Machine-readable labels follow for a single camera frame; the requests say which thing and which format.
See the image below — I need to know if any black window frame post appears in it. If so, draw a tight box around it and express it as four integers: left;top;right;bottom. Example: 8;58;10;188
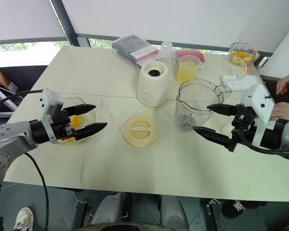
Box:
49;0;82;47

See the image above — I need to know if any red flat packet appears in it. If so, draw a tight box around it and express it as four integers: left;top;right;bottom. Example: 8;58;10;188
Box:
175;49;206;69

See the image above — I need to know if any white metal frame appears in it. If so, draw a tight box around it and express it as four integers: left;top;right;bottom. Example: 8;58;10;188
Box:
0;83;19;119

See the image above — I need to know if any measuring cup with yellow juice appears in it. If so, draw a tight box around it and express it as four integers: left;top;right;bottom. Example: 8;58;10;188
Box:
176;55;205;84

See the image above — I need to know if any grey rounded shape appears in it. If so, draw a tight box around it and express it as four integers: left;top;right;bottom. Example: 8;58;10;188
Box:
90;192;131;226

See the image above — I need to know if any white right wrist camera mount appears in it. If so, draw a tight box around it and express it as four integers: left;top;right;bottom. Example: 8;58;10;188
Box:
235;83;276;148

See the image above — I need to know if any grey cloth in plastic bag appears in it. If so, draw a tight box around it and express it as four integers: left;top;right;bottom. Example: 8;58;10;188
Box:
111;35;161;69

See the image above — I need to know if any white power strip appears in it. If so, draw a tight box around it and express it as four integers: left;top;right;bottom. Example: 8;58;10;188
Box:
222;75;266;91

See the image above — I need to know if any wavy clear glass bowl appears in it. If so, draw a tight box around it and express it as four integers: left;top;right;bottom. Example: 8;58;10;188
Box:
53;96;97;145

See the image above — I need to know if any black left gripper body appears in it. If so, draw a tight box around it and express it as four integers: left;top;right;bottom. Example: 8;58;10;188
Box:
49;102;77;141

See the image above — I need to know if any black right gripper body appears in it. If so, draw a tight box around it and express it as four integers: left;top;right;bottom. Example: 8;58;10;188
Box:
231;103;257;145

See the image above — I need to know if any clear blender jar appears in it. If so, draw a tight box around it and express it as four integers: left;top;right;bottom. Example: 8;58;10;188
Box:
175;78;233;133

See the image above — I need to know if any clear plastic bottle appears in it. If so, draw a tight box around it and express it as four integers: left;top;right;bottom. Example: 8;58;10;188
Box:
158;41;179;72

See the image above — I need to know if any brown cardboard box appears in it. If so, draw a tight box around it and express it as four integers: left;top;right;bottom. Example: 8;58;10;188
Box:
0;61;24;94

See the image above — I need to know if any cream blender base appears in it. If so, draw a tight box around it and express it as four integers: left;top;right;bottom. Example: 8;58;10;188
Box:
137;61;169;108

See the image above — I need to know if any black shoe with white print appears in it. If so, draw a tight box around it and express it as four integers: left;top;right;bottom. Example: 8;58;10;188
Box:
221;199;268;220

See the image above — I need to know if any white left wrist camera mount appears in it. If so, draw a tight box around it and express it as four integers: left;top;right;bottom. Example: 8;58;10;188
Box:
37;88;64;144

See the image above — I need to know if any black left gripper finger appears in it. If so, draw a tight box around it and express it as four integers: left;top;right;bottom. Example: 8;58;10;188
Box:
63;103;97;116
74;122;108;141

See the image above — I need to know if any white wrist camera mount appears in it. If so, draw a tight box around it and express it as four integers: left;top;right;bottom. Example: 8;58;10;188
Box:
37;88;64;144
235;83;276;148

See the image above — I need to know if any cream blender lid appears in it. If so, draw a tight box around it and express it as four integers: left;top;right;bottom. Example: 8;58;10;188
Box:
120;114;158;149

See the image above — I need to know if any black metal stand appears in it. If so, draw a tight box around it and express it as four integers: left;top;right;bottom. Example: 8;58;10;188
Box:
205;198;226;231
71;199;92;230

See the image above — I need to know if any small rippled glass bowl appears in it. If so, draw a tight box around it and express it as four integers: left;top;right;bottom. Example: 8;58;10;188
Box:
228;41;261;66

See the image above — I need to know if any person's left hand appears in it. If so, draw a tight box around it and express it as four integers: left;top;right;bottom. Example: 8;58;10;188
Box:
270;102;289;121

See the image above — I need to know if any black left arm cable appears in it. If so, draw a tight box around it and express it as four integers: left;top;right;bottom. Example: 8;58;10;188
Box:
0;89;50;231

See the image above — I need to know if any white sneaker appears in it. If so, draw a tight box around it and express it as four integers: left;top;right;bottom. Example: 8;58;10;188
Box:
13;207;35;231

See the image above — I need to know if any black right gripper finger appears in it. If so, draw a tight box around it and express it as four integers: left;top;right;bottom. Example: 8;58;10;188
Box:
206;103;237;117
192;126;236;153

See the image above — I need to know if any white cord with orange tag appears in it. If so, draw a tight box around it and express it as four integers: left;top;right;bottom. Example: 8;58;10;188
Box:
234;56;250;79

